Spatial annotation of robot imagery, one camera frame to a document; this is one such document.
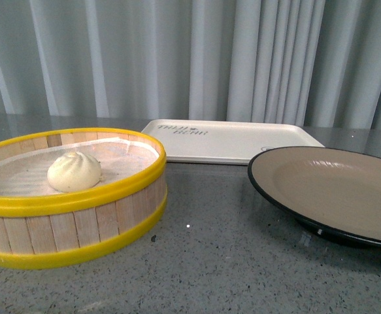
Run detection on white steamed bun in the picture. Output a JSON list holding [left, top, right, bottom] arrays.
[[47, 152, 101, 192]]

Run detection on beige plate with black rim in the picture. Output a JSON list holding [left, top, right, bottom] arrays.
[[248, 147, 381, 246]]

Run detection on cream rectangular serving tray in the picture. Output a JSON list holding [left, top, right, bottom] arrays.
[[142, 119, 323, 165]]

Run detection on white steamer liner cloth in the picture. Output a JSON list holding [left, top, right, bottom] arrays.
[[0, 137, 159, 197]]

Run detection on yellow rimmed bamboo steamer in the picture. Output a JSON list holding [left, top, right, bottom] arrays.
[[0, 128, 167, 270]]

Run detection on grey pleated curtain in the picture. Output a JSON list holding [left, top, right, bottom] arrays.
[[0, 1, 381, 130]]

